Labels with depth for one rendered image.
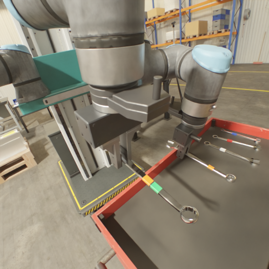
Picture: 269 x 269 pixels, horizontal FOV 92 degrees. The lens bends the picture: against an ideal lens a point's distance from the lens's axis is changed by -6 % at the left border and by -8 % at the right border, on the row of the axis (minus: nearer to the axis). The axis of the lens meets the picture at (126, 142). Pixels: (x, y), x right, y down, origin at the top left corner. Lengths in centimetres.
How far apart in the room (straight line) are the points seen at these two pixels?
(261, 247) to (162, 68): 49
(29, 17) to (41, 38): 90
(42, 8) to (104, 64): 11
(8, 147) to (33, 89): 202
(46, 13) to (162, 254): 48
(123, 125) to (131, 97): 8
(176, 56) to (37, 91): 71
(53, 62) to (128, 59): 93
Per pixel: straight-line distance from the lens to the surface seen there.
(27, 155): 273
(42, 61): 108
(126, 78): 18
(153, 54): 44
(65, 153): 143
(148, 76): 43
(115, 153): 28
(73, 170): 154
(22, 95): 93
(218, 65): 39
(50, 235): 172
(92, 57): 18
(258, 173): 61
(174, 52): 47
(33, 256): 172
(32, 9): 27
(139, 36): 19
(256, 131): 81
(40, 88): 92
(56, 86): 108
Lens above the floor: 129
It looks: 32 degrees down
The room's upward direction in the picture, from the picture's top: 12 degrees counter-clockwise
